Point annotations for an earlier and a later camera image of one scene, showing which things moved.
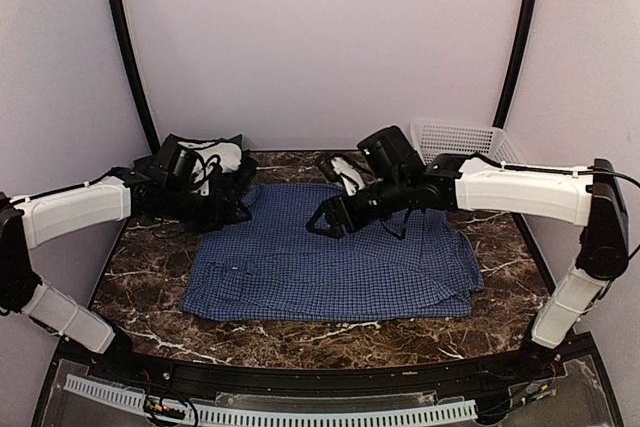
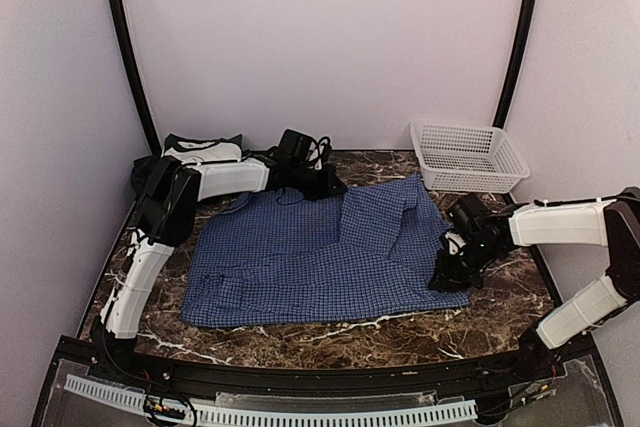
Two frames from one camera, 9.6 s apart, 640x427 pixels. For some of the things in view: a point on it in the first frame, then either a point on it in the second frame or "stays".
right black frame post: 524,38 stays
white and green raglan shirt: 228,152 stays
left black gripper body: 205,216 → 317,187
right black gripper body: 389,199 → 460,272
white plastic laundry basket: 433,139 stays
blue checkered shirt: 270,266 stays
